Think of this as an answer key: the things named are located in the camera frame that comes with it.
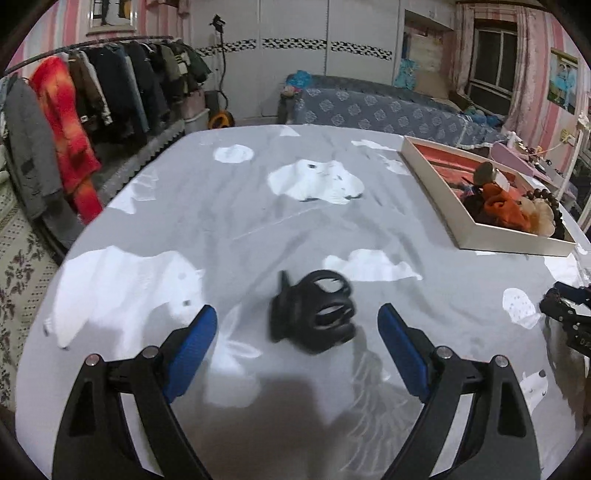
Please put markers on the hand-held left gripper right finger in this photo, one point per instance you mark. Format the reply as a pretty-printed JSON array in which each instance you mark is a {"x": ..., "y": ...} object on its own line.
[{"x": 401, "y": 350}]

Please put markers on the pink curtain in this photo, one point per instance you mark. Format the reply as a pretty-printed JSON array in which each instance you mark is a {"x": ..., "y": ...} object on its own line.
[
  {"x": 531, "y": 69},
  {"x": 461, "y": 46}
]

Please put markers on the blue patterned sofa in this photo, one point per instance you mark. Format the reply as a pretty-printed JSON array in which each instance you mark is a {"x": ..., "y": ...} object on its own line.
[{"x": 369, "y": 110}]

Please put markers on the white wardrobe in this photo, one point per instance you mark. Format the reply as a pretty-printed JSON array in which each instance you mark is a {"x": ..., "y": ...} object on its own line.
[{"x": 295, "y": 23}]

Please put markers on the window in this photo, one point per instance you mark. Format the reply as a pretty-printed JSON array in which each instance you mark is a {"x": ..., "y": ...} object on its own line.
[{"x": 494, "y": 60}]

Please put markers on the blue crumpled cloth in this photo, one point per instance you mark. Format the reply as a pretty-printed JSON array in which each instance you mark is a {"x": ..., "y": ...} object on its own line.
[
  {"x": 298, "y": 81},
  {"x": 482, "y": 116}
]

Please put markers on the blue dancer wall picture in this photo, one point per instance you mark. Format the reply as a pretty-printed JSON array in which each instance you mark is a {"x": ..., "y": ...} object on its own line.
[{"x": 563, "y": 78}]

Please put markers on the white box with red lining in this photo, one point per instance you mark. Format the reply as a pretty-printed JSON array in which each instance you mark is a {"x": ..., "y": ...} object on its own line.
[{"x": 508, "y": 242}]

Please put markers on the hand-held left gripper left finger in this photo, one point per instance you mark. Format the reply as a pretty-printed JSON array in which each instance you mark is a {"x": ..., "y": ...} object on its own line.
[{"x": 194, "y": 350}]

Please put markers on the pink desk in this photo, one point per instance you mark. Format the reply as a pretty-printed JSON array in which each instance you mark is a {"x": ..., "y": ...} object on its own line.
[{"x": 505, "y": 152}]

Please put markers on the row of hanging clothes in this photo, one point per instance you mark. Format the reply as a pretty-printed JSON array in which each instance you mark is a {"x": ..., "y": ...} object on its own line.
[{"x": 115, "y": 87}]

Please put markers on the white framed mirror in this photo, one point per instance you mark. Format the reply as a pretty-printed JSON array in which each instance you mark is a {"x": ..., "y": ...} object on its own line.
[{"x": 582, "y": 152}]

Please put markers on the cream scrunchie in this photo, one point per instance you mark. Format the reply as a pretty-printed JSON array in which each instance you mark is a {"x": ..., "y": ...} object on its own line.
[{"x": 540, "y": 217}]

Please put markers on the orange scrunchie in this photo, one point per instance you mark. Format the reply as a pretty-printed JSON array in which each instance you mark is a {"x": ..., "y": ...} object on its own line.
[{"x": 505, "y": 207}]

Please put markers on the grey cloud print tablecloth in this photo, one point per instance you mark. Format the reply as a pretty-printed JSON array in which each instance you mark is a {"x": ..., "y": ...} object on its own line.
[{"x": 231, "y": 230}]

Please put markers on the floor stand with yellow base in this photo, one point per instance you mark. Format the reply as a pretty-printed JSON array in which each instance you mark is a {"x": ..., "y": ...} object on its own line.
[{"x": 220, "y": 120}]

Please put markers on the blue hanging cloth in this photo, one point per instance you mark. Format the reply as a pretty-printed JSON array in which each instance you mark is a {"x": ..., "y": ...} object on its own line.
[{"x": 407, "y": 74}]

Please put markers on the black hair claw clip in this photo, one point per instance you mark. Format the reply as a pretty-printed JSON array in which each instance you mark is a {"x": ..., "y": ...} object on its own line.
[{"x": 295, "y": 318}]

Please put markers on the metal clothes rack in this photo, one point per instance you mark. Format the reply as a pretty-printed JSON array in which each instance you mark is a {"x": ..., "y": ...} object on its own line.
[{"x": 69, "y": 47}]

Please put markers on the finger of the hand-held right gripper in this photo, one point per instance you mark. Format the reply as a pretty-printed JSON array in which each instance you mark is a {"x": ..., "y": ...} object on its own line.
[
  {"x": 575, "y": 293},
  {"x": 556, "y": 309}
]

